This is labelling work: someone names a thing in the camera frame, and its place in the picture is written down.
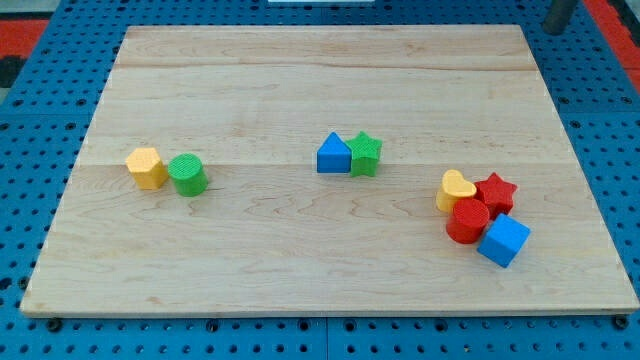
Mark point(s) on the blue triangle block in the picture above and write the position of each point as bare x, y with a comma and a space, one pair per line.
333, 156

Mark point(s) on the green star block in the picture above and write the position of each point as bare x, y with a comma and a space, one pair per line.
365, 154

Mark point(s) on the light wooden board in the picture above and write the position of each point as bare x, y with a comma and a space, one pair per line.
272, 237

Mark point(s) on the green cylinder block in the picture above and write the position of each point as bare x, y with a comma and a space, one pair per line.
187, 174

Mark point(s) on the yellow heart block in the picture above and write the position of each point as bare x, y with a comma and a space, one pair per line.
454, 187

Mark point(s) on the red cylinder block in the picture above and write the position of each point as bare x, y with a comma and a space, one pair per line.
467, 221

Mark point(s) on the yellow hexagon block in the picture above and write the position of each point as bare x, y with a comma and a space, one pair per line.
147, 169

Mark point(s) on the red star block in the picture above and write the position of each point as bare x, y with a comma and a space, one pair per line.
496, 194

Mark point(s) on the blue cube block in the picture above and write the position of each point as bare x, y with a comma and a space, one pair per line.
503, 240

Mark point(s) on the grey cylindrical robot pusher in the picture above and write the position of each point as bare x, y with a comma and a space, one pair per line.
558, 16

